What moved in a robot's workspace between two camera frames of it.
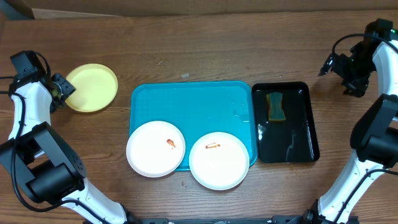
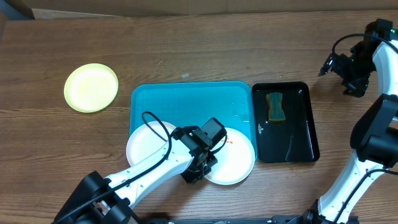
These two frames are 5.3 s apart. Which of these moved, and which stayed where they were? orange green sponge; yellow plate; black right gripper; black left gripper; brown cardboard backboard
Moved: black left gripper
Stayed: black right gripper; yellow plate; brown cardboard backboard; orange green sponge
